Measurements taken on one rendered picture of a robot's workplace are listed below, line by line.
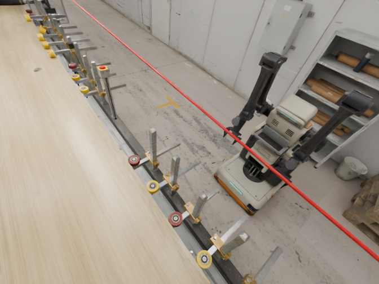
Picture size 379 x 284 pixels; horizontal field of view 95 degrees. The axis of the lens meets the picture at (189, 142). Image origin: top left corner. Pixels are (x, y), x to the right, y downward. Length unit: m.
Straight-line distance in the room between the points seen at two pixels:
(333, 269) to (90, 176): 2.43
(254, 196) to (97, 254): 1.52
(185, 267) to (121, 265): 0.31
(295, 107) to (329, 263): 1.78
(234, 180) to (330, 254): 1.26
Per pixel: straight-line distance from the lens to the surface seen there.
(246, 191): 2.05
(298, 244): 2.46
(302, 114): 1.33
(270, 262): 1.27
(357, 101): 1.04
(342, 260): 2.72
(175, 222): 1.09
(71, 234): 1.18
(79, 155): 1.42
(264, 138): 1.47
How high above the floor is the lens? 1.95
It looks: 48 degrees down
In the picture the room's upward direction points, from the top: 12 degrees clockwise
